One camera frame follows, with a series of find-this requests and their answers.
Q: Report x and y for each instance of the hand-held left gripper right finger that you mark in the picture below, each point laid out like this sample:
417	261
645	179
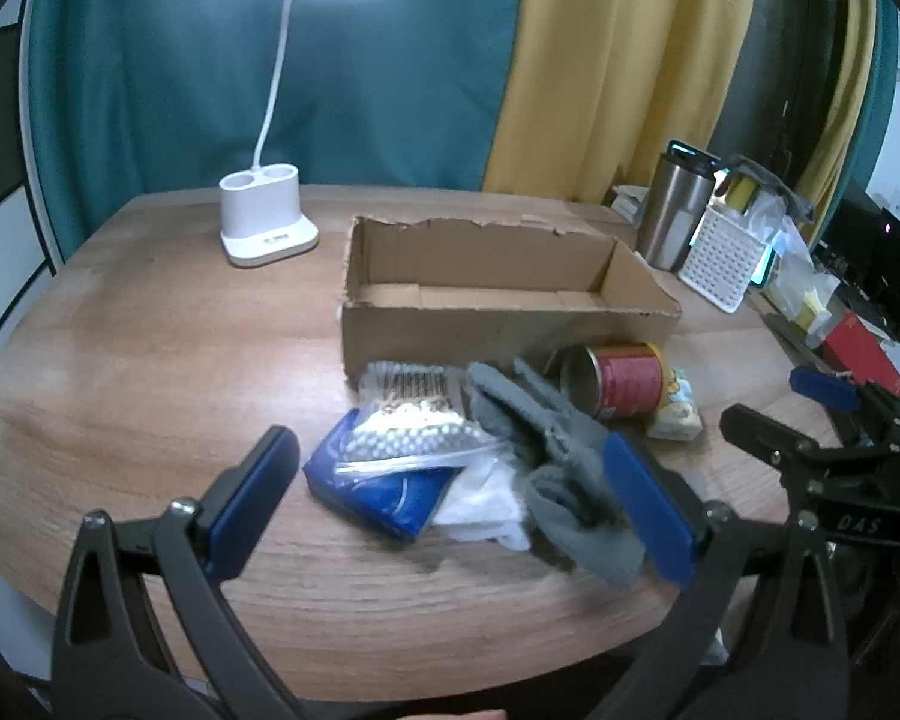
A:
649	506

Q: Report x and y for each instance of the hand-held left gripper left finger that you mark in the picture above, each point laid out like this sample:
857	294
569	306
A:
256	495

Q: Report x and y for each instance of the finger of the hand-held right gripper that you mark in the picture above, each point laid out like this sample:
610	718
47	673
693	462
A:
825	388
757	431

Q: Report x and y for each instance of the small tissue pack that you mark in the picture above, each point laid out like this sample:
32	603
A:
675	412

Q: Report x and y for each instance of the blue packet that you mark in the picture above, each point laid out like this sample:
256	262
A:
375	499

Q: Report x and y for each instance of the red tin can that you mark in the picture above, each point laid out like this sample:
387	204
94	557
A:
630	382

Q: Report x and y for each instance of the clear zip bag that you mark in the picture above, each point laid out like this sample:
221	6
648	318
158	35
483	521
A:
405	439

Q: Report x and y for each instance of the white sock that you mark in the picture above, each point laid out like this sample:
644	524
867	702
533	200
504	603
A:
480	502

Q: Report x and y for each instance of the grey knit glove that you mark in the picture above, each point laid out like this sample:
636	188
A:
510	405

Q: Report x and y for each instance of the torn cardboard box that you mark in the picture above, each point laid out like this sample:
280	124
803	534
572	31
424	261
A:
457	330

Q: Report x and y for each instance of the red box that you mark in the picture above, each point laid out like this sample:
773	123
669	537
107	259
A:
862	352

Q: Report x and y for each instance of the clear plastic bag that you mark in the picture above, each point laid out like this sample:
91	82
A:
791	270

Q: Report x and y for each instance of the black monitor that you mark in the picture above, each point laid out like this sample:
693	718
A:
877	262

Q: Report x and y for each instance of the white perforated basket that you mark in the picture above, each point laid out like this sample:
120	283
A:
720	255

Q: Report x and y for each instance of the yellow sponge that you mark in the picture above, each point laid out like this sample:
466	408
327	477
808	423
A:
741	191

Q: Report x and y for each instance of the steel tumbler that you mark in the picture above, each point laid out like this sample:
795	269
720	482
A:
667	210

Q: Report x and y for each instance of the white desk lamp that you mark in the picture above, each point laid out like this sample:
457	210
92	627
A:
266	232

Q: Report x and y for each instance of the white papers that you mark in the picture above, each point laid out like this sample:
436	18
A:
628	201

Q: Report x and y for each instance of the yellow curtain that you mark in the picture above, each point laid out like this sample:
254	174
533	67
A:
844	90
607	67

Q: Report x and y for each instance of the dark grey curtain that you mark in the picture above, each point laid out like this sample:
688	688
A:
787	52

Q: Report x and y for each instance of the teal curtain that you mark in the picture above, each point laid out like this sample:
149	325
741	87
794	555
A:
195	75

